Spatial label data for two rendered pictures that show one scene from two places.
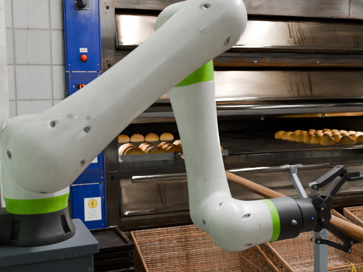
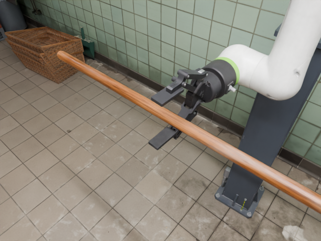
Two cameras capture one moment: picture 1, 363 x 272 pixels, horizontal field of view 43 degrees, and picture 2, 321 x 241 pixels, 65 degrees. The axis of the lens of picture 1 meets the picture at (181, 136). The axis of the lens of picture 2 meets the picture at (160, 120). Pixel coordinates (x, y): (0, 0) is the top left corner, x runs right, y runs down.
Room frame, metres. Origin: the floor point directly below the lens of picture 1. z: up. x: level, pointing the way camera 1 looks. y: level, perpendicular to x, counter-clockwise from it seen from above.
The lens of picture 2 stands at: (1.41, -0.63, 1.61)
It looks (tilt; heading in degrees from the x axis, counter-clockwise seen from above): 45 degrees down; 149
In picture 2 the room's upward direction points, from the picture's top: straight up
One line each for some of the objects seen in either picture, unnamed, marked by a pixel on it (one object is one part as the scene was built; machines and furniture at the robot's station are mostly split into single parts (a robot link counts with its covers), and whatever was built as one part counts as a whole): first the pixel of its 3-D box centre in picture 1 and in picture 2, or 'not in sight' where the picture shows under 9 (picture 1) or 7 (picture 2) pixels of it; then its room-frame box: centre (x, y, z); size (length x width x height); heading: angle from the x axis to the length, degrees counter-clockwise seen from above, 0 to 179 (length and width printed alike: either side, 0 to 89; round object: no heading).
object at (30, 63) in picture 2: not in sight; (50, 58); (-1.30, -0.41, 0.14); 0.56 x 0.49 x 0.28; 25
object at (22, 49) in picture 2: not in sight; (46, 48); (-1.29, -0.42, 0.26); 0.56 x 0.49 x 0.28; 25
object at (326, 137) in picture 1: (327, 136); not in sight; (3.05, -0.96, 1.21); 0.61 x 0.48 x 0.06; 19
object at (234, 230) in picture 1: (239, 223); (236, 66); (0.98, -0.12, 1.20); 0.14 x 0.13 x 0.11; 107
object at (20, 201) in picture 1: (36, 161); not in sight; (0.92, 0.29, 1.36); 0.16 x 0.13 x 0.19; 24
